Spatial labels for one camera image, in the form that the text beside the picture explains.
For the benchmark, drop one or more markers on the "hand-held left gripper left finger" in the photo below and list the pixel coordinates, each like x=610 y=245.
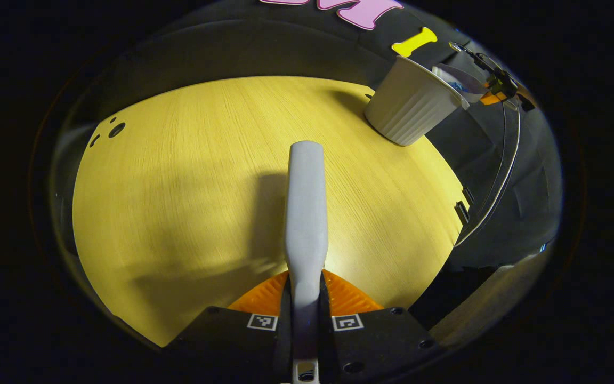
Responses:
x=232 y=344

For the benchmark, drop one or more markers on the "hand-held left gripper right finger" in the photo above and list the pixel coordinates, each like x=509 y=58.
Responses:
x=381 y=344

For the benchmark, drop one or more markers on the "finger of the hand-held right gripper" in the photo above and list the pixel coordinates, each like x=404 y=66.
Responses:
x=491 y=98
x=525 y=101

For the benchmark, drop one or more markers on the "grey dustpan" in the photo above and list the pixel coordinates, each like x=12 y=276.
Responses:
x=464 y=85

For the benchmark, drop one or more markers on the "white ribbed garbage bin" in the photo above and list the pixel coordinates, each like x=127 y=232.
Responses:
x=408 y=106

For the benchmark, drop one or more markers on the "small grey broom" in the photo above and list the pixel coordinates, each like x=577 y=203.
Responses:
x=306 y=213

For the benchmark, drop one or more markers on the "black desk clamp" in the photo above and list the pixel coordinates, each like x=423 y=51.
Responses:
x=461 y=212
x=468 y=195

